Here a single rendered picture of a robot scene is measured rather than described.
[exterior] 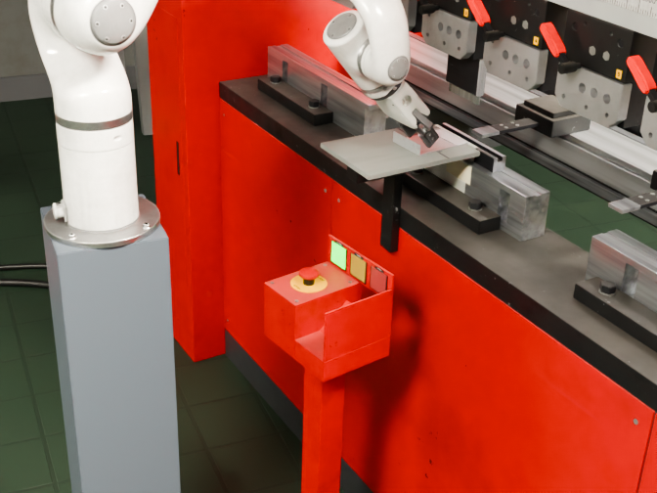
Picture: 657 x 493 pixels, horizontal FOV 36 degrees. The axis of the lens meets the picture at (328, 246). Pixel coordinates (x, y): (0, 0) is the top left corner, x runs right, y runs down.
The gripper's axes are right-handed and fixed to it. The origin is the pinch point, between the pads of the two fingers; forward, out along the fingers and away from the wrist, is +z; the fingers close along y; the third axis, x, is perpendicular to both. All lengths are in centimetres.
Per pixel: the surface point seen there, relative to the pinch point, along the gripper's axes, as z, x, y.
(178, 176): 29, 34, 93
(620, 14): -23, -24, -41
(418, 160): -1.1, 5.7, -6.2
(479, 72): -2.9, -15.3, -4.9
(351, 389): 52, 47, 14
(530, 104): 19.3, -23.6, 0.0
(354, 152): -6.4, 12.0, 3.7
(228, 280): 59, 46, 82
